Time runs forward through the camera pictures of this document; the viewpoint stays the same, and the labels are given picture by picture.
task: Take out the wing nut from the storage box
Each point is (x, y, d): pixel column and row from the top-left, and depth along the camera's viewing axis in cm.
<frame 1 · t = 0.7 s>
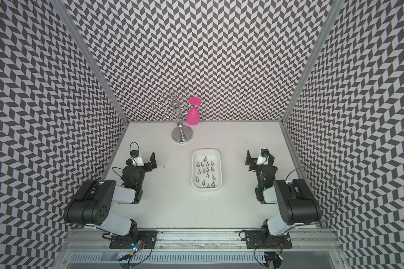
left hand: (145, 154, 91), fingers open
right hand: (256, 152, 89), fingers open
white rectangular storage tray: (206, 169, 97), on the table
pink plastic wine glass: (193, 116, 101), point 18 cm above the table

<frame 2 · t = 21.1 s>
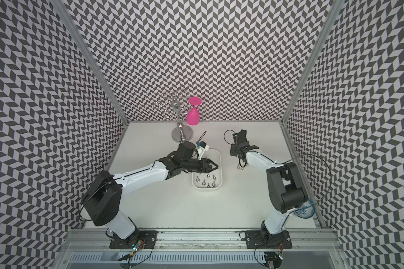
left hand: (214, 169, 80), fingers open
right hand: (236, 151, 96), fingers closed
blue patterned bowl: (310, 213, 77), point 5 cm above the table
the other named things where they were.

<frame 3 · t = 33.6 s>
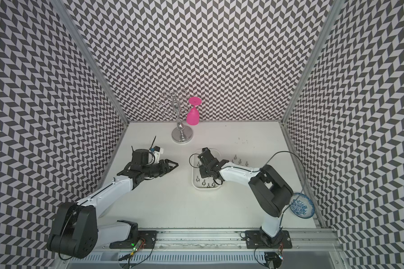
left hand: (175, 167, 84), fingers open
right hand: (205, 171, 92), fingers open
the named things where they were.

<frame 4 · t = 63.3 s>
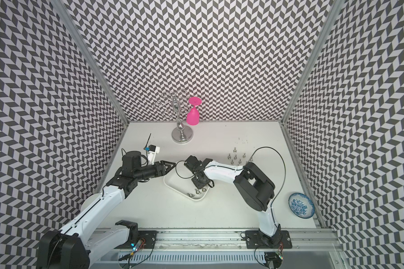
left hand: (172, 167, 79), fingers open
right hand: (203, 183, 90), fingers closed
white rectangular storage tray: (179, 178, 77), point 16 cm above the table
the other named things where they were.

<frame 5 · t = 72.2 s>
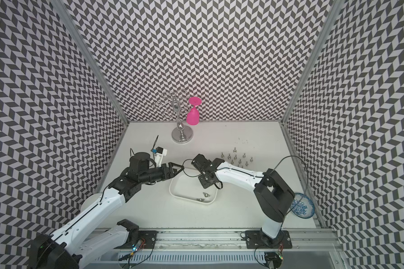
left hand: (179, 171, 75), fingers open
right hand: (209, 182, 86), fingers closed
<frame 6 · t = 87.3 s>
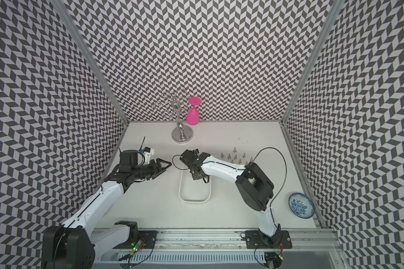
left hand: (168, 168, 80), fingers open
right hand: (203, 174, 89), fingers open
white rectangular storage tray: (193, 191, 91), on the table
the other named things where they were.

